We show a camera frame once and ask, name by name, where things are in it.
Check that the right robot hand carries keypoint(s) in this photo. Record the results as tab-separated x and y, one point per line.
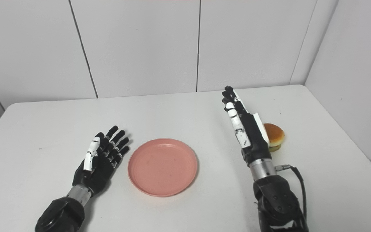
243	129

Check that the toy hamburger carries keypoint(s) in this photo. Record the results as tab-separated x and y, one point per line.
275	135

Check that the pink plate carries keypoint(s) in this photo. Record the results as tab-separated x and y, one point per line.
163	167

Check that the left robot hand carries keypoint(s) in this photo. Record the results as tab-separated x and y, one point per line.
103	159

